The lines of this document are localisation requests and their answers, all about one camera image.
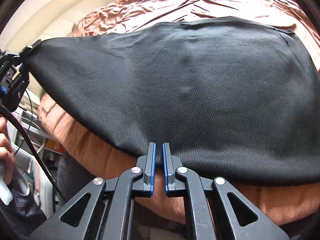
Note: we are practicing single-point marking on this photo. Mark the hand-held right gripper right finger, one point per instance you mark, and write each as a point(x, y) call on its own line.
point(165, 170)

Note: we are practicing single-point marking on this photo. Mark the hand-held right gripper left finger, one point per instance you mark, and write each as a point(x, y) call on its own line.
point(153, 170)

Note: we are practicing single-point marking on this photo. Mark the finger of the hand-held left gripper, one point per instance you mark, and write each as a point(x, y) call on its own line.
point(31, 47)

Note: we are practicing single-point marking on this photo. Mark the black sleeveless vest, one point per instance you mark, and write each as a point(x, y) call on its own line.
point(175, 92)

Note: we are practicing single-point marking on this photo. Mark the person's left hand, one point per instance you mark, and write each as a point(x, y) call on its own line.
point(5, 150)

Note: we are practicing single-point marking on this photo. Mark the cream padded headboard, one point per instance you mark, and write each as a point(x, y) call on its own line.
point(62, 12)

